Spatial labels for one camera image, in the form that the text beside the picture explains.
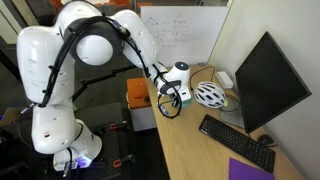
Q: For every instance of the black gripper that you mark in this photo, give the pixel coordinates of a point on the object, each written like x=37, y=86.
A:
x=175, y=98

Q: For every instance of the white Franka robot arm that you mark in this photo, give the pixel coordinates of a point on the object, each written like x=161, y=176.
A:
x=50, y=83

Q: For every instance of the white bicycle helmet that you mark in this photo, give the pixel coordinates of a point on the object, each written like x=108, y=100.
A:
x=209, y=95

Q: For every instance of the white cabinet with orange top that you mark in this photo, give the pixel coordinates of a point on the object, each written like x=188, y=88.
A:
x=138, y=96

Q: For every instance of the silver monitor stand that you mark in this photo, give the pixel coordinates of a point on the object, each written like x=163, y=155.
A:
x=231, y=116

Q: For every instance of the orange and black clamp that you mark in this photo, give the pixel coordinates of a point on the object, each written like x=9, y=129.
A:
x=118, y=125
x=122, y=161

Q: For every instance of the whiteboard with tree diagrams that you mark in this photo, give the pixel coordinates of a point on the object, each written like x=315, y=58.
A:
x=186, y=33

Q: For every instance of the black keyboard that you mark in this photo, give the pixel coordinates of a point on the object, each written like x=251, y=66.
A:
x=238, y=143

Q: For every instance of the black breadboard robot table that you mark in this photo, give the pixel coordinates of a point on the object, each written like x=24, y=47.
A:
x=110, y=146

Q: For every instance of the black computer monitor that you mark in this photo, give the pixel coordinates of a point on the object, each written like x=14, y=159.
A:
x=266, y=86

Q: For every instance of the black computer mouse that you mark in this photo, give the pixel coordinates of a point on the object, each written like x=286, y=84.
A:
x=265, y=139

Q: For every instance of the purple mat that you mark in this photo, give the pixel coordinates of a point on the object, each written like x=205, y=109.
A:
x=248, y=170

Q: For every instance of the brown cardboard box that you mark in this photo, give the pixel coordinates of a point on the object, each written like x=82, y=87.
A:
x=9, y=116

